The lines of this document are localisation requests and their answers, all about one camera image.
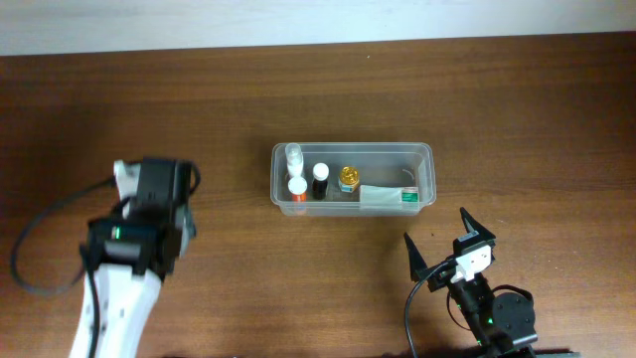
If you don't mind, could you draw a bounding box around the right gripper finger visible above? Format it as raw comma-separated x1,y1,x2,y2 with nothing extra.
403,233,429,282
460,207,496,244

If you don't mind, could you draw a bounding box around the white green medicine box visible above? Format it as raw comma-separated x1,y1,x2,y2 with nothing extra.
360,185,419,206

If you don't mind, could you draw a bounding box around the small gold lid jar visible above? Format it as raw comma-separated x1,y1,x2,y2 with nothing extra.
338,166,360,193

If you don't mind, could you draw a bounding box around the black bottle white cap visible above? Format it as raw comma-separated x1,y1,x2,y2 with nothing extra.
312,163,329,200

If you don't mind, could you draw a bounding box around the orange vitamin tube white cap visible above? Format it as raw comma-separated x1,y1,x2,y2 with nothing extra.
287,176,307,202

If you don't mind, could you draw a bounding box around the clear white tube bottle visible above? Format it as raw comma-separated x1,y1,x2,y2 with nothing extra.
285,143,304,178

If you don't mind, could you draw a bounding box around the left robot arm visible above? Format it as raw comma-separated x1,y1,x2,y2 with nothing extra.
70,158,201,357

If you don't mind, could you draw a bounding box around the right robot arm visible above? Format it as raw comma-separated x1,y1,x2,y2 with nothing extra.
403,208,538,357

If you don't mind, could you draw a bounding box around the clear plastic container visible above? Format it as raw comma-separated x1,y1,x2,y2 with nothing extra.
270,142,436,217

